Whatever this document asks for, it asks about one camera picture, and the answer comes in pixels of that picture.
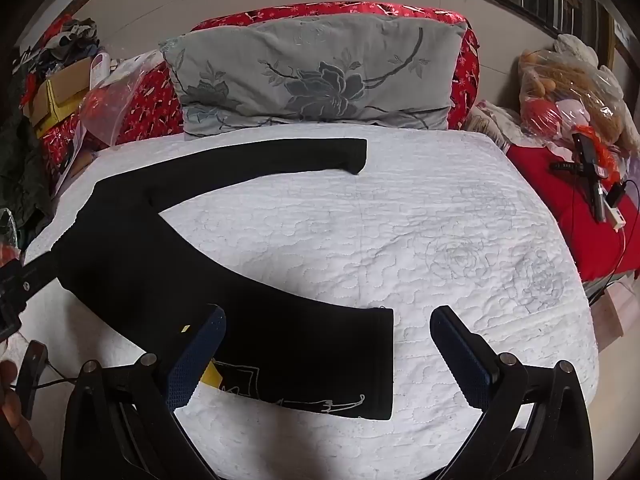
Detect white and pink packet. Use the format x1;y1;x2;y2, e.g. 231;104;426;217
89;52;112;86

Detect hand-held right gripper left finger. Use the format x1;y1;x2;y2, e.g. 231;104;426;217
60;304;228;480

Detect plain red cloth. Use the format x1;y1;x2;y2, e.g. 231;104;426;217
505;142;640;281

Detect grey floral pillow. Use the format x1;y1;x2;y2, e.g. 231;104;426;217
160;14;468;137

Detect white power strip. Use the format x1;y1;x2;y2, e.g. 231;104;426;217
602;199;627;232

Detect cardboard box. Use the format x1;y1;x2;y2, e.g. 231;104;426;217
30;55;93;128

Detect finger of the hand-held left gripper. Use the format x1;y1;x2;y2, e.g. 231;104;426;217
19;246;66;287

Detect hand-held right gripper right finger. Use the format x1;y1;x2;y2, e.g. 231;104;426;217
430;305;595;480

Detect thin power cable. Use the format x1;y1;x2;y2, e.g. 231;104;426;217
565;157;640;281

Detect black pants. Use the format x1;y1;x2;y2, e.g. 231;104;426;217
52;137;396;421

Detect clear plastic bag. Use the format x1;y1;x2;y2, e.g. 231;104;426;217
80;50;166;146

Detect person's left hand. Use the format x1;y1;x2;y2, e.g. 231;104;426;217
0;360;45;466

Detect pile of clothes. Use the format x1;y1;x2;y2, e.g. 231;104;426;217
15;15;101;76

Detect white quilted blanket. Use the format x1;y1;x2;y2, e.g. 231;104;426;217
10;125;601;480

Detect plastic bag of plush toys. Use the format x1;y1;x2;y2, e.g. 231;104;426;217
517;35;640;157

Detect black remote control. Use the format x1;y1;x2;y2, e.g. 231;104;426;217
571;132;607;222

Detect red floral quilt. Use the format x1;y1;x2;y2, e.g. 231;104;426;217
40;2;481;161

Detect pale patterned cloth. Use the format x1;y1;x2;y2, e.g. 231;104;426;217
470;100;521;152

